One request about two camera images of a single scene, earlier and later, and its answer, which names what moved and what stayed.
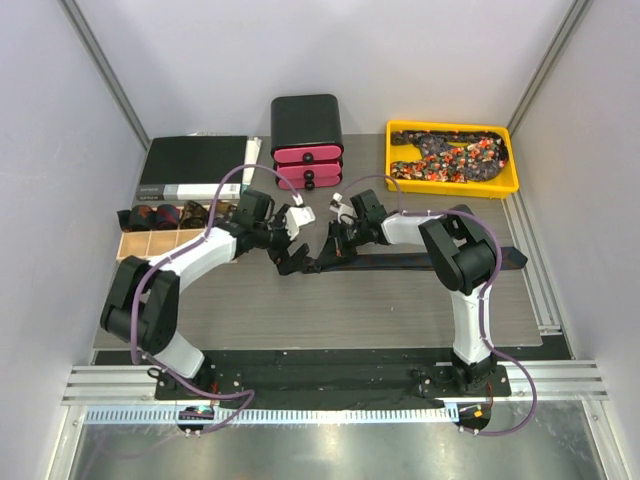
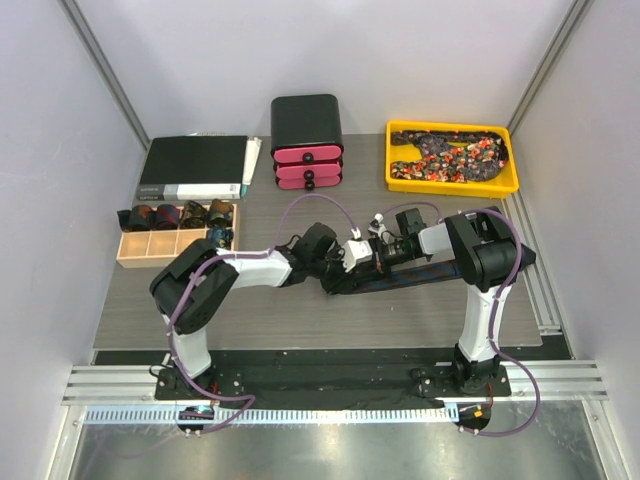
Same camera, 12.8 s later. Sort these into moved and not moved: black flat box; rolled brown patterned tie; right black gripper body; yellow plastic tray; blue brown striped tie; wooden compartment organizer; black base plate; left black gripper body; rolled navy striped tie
Moved: blue brown striped tie; right black gripper body; left black gripper body
Not moved: wooden compartment organizer; yellow plastic tray; rolled navy striped tie; rolled brown patterned tie; black flat box; black base plate
